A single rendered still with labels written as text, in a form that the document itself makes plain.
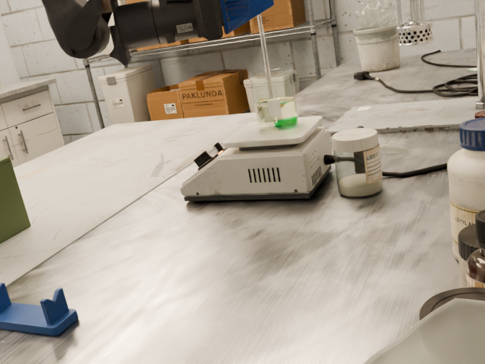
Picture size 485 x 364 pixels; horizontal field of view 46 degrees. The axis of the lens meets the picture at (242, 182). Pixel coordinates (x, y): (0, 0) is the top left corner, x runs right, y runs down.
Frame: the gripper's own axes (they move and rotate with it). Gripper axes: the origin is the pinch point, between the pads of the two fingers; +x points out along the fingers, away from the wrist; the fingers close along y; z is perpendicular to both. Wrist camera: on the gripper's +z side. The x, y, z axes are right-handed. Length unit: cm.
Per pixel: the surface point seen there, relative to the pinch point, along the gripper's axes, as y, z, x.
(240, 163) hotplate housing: -2.9, -20.2, -4.6
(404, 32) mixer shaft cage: 25.1, -9.5, 28.7
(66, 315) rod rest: -28.2, -25.2, -24.0
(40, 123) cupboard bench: 280, -50, -123
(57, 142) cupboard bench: 289, -66, -118
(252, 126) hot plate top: 5.2, -17.2, -1.7
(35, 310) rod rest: -26.0, -25.2, -27.8
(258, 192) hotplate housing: -3.7, -24.6, -2.9
